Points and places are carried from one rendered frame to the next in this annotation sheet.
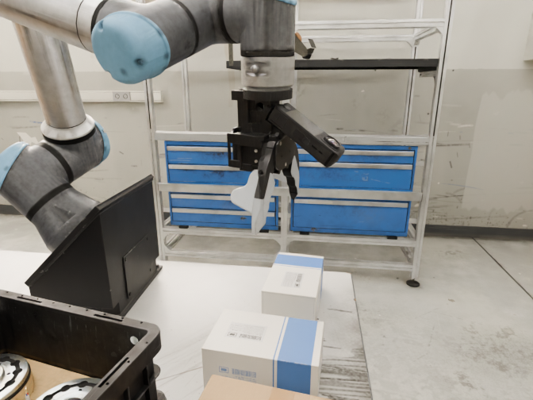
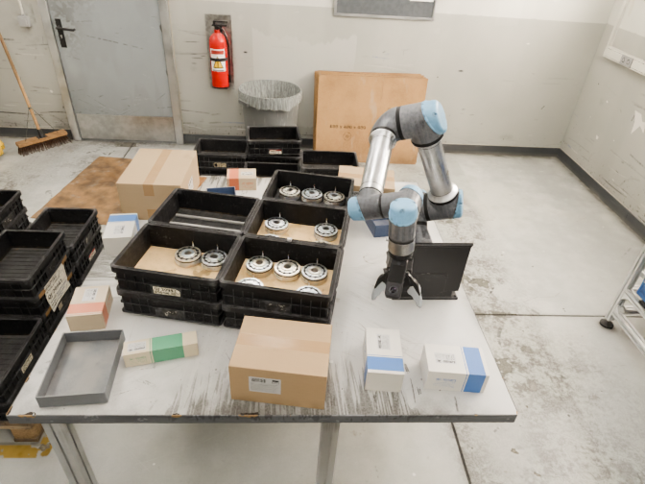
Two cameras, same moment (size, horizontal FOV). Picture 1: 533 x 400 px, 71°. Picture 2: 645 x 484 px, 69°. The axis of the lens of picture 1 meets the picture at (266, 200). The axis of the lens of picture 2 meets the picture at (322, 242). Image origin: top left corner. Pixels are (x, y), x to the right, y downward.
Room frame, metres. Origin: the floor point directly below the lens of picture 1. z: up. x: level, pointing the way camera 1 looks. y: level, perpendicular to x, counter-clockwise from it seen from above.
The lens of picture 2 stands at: (0.10, -1.03, 1.99)
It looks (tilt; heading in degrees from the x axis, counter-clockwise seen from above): 35 degrees down; 78
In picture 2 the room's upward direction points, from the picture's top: 4 degrees clockwise
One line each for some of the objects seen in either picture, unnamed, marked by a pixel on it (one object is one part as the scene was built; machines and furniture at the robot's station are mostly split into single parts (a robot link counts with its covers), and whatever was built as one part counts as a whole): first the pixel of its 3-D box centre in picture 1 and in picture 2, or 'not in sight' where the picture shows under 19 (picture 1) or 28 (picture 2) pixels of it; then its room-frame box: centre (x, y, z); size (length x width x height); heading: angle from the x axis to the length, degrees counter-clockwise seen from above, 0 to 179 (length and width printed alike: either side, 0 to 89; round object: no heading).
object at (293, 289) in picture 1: (294, 288); (453, 368); (0.80, -0.07, 0.75); 0.20 x 0.12 x 0.09; 167
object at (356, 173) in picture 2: not in sight; (365, 190); (0.78, 1.12, 0.78); 0.30 x 0.22 x 0.16; 164
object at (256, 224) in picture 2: not in sight; (298, 233); (0.35, 0.62, 0.87); 0.40 x 0.30 x 0.11; 162
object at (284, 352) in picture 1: (266, 355); (382, 358); (0.57, 0.00, 0.75); 0.20 x 0.12 x 0.09; 78
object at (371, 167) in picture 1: (350, 190); not in sight; (2.16, -0.51, 0.60); 0.72 x 0.03 x 0.56; 82
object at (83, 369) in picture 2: not in sight; (83, 365); (-0.43, 0.11, 0.73); 0.27 x 0.20 x 0.05; 88
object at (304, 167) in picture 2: not in sight; (327, 187); (0.75, 1.90, 0.37); 0.40 x 0.30 x 0.45; 172
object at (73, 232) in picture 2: not in sight; (65, 251); (-0.89, 1.37, 0.31); 0.40 x 0.30 x 0.34; 82
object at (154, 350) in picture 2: not in sight; (161, 349); (-0.18, 0.15, 0.73); 0.24 x 0.06 x 0.06; 6
